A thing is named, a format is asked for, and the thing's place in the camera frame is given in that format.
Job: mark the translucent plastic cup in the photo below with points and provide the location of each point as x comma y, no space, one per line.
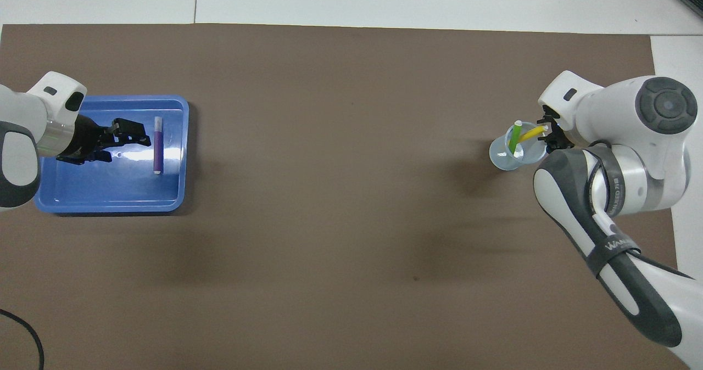
502,158

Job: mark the blue plastic tray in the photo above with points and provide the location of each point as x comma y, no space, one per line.
137,189

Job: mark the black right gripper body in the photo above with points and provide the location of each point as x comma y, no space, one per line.
561,136

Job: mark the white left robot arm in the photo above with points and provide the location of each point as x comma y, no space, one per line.
22,117

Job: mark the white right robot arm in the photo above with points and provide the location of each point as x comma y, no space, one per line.
615,117

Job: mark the green pen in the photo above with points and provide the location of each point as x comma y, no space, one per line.
515,136

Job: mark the brown table mat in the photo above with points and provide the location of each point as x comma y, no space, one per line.
329,222

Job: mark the yellow pen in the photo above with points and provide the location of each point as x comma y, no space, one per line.
531,134

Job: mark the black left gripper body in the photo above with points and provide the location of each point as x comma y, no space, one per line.
88,139

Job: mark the purple pen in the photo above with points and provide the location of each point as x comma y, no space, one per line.
158,145

